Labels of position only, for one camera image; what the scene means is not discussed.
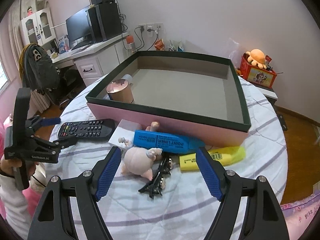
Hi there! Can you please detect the rose gold cup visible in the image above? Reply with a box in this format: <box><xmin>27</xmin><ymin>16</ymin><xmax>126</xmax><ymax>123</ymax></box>
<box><xmin>106</xmin><ymin>79</ymin><xmax>135</xmax><ymax>104</ymax></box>

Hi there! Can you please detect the black cable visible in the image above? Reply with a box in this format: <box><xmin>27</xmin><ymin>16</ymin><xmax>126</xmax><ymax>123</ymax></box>
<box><xmin>135</xmin><ymin>26</ymin><xmax>160</xmax><ymax>53</ymax></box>

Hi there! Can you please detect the pink curtain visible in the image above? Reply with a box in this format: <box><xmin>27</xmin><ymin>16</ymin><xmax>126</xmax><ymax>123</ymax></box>
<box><xmin>0</xmin><ymin>0</ymin><xmax>27</xmax><ymax>90</ymax></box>

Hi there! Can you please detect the pink printed blanket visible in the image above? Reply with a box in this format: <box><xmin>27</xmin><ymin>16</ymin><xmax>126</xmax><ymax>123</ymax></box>
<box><xmin>280</xmin><ymin>192</ymin><xmax>320</xmax><ymax>240</ymax></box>

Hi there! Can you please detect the pink box with dark rim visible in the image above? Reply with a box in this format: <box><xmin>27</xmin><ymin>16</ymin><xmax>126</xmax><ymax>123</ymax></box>
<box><xmin>85</xmin><ymin>50</ymin><xmax>251</xmax><ymax>147</ymax></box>

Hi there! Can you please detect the person's left hand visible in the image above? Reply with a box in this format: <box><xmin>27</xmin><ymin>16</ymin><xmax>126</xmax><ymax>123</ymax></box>
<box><xmin>0</xmin><ymin>158</ymin><xmax>16</xmax><ymax>177</ymax></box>

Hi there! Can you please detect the black keyboard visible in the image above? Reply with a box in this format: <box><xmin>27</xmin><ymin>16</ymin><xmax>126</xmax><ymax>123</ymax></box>
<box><xmin>71</xmin><ymin>41</ymin><xmax>93</xmax><ymax>51</ymax></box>

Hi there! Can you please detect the white small box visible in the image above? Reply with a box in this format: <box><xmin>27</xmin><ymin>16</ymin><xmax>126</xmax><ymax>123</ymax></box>
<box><xmin>108</xmin><ymin>119</ymin><xmax>142</xmax><ymax>147</ymax></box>

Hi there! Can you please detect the blue white carton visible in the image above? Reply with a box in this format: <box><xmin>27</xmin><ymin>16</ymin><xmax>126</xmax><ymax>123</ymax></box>
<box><xmin>57</xmin><ymin>35</ymin><xmax>69</xmax><ymax>53</ymax></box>

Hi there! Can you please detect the black office chair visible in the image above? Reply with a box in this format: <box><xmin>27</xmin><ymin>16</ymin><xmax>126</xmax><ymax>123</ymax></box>
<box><xmin>54</xmin><ymin>66</ymin><xmax>80</xmax><ymax>105</ymax></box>

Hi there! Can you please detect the white striped bedsheet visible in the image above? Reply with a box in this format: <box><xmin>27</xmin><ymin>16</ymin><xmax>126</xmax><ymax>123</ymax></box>
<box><xmin>49</xmin><ymin>75</ymin><xmax>288</xmax><ymax>240</ymax></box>

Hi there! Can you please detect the orange octopus plush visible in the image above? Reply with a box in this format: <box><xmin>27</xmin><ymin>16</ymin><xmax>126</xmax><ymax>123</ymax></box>
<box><xmin>245</xmin><ymin>49</ymin><xmax>267</xmax><ymax>68</ymax></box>

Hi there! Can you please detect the person's pink clothing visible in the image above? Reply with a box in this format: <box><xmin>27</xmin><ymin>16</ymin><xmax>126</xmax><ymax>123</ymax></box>
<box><xmin>22</xmin><ymin>186</ymin><xmax>47</xmax><ymax>222</ymax></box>

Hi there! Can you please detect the blue highlighter-shaped case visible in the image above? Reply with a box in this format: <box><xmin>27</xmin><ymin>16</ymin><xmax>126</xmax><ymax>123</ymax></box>
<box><xmin>132</xmin><ymin>129</ymin><xmax>206</xmax><ymax>154</ymax></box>

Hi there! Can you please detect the red printed box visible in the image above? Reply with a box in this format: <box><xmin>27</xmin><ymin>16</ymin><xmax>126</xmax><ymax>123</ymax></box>
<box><xmin>240</xmin><ymin>55</ymin><xmax>277</xmax><ymax>89</ymax></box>

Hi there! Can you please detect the chair with dark clothes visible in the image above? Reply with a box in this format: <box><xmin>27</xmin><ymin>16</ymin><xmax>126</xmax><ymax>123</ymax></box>
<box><xmin>19</xmin><ymin>43</ymin><xmax>60</xmax><ymax>92</ymax></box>

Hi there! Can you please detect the pink pig doll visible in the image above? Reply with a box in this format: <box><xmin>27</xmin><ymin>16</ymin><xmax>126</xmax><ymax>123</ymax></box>
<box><xmin>117</xmin><ymin>121</ymin><xmax>163</xmax><ymax>180</ymax></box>

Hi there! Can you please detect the orange-capped bottle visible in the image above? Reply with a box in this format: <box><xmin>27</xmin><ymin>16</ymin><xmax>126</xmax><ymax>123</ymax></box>
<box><xmin>126</xmin><ymin>35</ymin><xmax>137</xmax><ymax>53</ymax></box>

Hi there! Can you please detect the black remote control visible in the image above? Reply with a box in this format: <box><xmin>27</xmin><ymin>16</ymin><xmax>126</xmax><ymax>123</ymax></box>
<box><xmin>57</xmin><ymin>119</ymin><xmax>116</xmax><ymax>140</ymax></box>

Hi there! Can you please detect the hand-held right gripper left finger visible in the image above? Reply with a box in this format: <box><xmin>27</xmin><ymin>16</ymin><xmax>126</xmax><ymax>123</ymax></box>
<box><xmin>27</xmin><ymin>146</ymin><xmax>122</xmax><ymax>240</ymax></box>

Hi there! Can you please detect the black computer monitor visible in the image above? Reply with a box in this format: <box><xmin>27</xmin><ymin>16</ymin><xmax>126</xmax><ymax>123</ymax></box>
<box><xmin>65</xmin><ymin>5</ymin><xmax>94</xmax><ymax>48</ymax></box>

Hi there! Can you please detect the white desk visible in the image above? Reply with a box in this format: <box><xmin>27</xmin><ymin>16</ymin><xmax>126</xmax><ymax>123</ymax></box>
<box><xmin>51</xmin><ymin>31</ymin><xmax>132</xmax><ymax>85</ymax></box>

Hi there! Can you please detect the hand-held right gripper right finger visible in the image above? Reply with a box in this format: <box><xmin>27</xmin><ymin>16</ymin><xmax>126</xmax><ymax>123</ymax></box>
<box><xmin>196</xmin><ymin>146</ymin><xmax>290</xmax><ymax>240</ymax></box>

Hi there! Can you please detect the yellow highlighter-shaped case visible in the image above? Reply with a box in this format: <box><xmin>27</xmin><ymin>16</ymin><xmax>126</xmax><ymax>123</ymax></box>
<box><xmin>179</xmin><ymin>146</ymin><xmax>246</xmax><ymax>172</ymax></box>

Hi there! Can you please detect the black computer tower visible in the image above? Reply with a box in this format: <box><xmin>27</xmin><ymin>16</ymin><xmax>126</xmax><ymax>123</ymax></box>
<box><xmin>86</xmin><ymin>3</ymin><xmax>123</xmax><ymax>43</ymax></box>

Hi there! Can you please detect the white glass-door cabinet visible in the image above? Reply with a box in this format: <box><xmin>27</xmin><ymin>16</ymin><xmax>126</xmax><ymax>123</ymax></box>
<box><xmin>20</xmin><ymin>7</ymin><xmax>57</xmax><ymax>48</ymax></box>

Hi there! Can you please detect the clear plastic bag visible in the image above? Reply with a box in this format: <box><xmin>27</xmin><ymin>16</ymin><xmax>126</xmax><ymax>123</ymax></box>
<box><xmin>227</xmin><ymin>37</ymin><xmax>242</xmax><ymax>65</ymax></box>

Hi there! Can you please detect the person's left forearm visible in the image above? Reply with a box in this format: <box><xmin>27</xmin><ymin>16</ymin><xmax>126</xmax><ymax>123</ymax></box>
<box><xmin>0</xmin><ymin>172</ymin><xmax>34</xmax><ymax>239</ymax></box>

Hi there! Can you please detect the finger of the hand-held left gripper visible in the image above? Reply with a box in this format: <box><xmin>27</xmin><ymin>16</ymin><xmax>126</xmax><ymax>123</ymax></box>
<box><xmin>31</xmin><ymin>136</ymin><xmax>78</xmax><ymax>155</ymax></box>
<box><xmin>25</xmin><ymin>116</ymin><xmax>61</xmax><ymax>135</ymax></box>

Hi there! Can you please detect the dark side table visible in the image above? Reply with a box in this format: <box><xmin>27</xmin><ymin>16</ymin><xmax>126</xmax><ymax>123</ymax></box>
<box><xmin>260</xmin><ymin>87</ymin><xmax>288</xmax><ymax>130</ymax></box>

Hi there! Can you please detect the blue white packet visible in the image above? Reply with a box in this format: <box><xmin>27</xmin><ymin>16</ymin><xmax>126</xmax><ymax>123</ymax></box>
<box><xmin>169</xmin><ymin>40</ymin><xmax>186</xmax><ymax>53</ymax></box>

